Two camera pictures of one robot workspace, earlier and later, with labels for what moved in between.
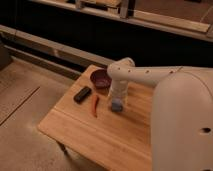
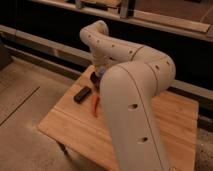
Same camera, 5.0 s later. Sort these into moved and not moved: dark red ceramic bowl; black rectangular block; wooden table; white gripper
Moved: white gripper
Not moved: dark red ceramic bowl; black rectangular block; wooden table
